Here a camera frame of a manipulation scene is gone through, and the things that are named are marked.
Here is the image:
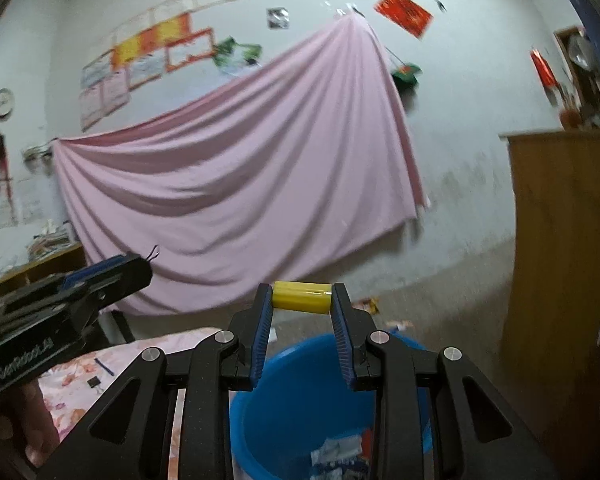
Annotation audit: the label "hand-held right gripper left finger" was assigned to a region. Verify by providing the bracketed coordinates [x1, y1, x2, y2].
[40, 284, 275, 480]

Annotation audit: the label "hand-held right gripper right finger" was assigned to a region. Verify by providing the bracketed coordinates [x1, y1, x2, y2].
[331, 282, 513, 480]

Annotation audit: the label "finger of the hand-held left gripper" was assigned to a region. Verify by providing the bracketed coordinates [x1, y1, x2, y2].
[0, 294, 103, 356]
[0, 254, 154, 313]

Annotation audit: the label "yellow cylinder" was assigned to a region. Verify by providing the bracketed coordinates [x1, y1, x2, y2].
[272, 281, 335, 316]

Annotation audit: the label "blue plastic basin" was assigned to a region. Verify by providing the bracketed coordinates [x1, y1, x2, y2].
[229, 332, 433, 480]

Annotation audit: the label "white printed packet green edge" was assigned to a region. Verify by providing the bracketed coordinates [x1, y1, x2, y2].
[310, 437, 365, 463]

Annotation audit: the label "blue and white snack wrapper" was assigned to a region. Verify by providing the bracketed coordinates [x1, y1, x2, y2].
[311, 461, 372, 480]

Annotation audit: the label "person's left hand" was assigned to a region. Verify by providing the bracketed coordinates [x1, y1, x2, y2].
[0, 380, 62, 461]

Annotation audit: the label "wooden shelf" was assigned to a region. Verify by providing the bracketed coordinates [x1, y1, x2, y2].
[0, 242, 88, 292]

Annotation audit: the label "stack of books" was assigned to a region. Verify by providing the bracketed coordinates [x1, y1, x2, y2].
[27, 220, 78, 261]

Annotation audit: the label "black table leg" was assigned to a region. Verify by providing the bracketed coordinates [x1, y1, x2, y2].
[102, 310, 133, 343]

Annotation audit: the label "pink floral blanket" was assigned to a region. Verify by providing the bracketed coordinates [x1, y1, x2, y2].
[37, 327, 236, 443]

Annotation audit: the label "red tassel decoration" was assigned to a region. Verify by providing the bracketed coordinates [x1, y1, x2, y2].
[0, 132, 18, 202]

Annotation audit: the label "pink hanging sheet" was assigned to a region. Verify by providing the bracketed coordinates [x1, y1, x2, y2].
[52, 14, 431, 317]

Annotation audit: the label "wooden cabinet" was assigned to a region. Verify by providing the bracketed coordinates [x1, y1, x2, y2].
[500, 127, 600, 461]

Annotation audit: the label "green paper decorations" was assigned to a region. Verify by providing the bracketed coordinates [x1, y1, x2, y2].
[212, 37, 263, 73]

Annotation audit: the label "green and red hanging bag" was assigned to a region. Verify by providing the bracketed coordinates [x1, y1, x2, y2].
[391, 62, 423, 92]

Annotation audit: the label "red paper square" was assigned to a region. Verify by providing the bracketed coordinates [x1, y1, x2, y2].
[373, 0, 434, 38]

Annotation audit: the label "red hanging ornament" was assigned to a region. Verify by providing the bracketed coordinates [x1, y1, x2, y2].
[530, 49, 561, 90]

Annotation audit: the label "white plastic bag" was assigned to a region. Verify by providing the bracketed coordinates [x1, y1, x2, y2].
[567, 35, 593, 68]

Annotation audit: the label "white wall paper sheets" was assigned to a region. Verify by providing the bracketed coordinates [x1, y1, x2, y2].
[0, 180, 41, 229]

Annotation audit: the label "small wall shelf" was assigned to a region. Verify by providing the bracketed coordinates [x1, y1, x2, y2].
[22, 142, 56, 166]

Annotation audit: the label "group of wall certificates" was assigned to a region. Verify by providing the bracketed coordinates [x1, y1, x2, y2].
[79, 0, 246, 131]

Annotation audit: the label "wooden wall niche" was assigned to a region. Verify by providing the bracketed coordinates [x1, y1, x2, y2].
[554, 25, 600, 127]

